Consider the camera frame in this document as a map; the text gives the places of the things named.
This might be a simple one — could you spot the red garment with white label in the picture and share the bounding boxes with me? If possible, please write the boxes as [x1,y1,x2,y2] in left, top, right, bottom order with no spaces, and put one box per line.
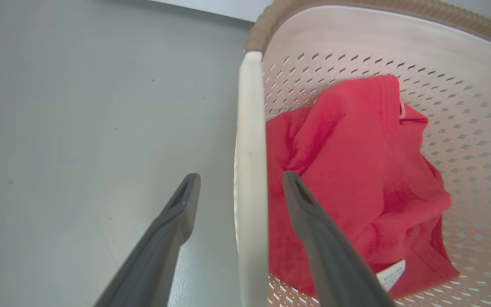
[266,75,460,299]

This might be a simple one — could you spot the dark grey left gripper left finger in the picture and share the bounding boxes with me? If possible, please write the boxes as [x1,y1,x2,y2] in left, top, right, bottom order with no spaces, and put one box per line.
[94,173,201,307]

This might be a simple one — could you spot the white perforated laundry basket brown rim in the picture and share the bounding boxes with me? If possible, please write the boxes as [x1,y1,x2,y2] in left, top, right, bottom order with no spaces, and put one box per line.
[234,0,491,307]

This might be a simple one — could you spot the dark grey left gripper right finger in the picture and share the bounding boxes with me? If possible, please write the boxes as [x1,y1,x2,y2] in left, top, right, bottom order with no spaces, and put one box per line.
[282,171,396,307]

